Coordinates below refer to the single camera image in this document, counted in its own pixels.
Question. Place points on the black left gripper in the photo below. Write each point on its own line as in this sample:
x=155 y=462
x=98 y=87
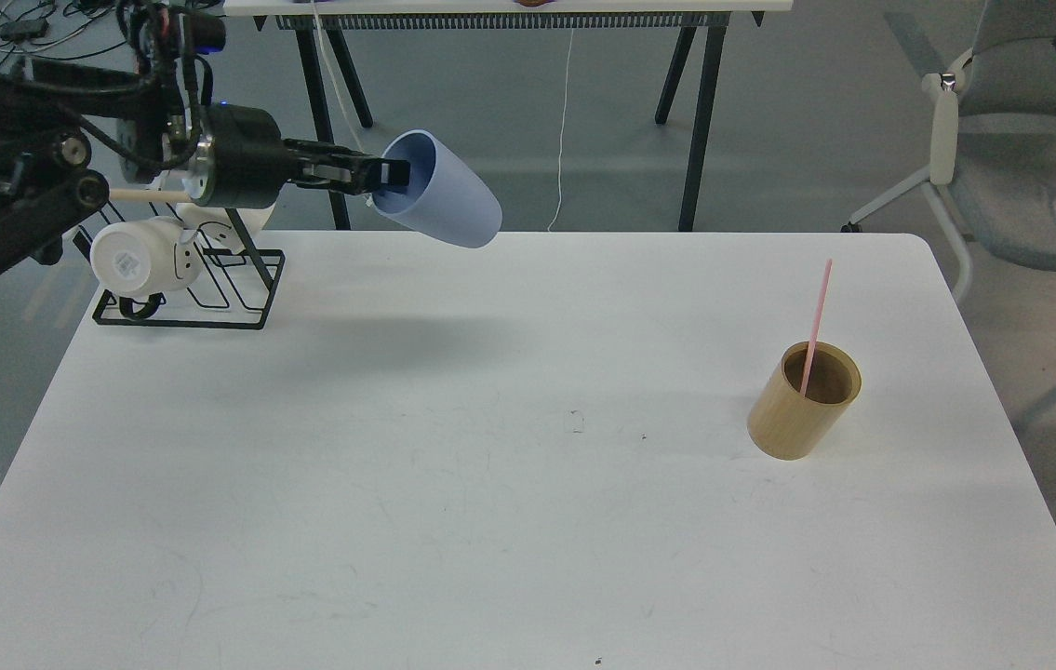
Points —
x=241 y=161

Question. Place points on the blue plastic cup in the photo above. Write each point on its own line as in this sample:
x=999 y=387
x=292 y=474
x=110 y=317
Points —
x=444 y=198

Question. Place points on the pink chopstick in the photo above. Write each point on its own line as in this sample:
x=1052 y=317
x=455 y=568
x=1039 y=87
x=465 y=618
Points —
x=813 y=341

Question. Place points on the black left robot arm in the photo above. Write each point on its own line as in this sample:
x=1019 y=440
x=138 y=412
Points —
x=160 y=116

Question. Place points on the white mug on rack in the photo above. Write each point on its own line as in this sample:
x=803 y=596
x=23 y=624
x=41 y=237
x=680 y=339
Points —
x=139 y=261

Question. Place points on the white background table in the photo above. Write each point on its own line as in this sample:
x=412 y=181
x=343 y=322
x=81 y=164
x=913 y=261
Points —
x=319 y=28

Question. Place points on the bamboo cylinder holder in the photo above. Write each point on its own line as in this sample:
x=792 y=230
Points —
x=803 y=399

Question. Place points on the grey office chair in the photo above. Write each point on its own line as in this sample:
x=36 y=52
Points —
x=991 y=174

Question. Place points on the black wire mug rack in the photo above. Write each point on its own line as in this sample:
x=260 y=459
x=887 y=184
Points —
x=235 y=291

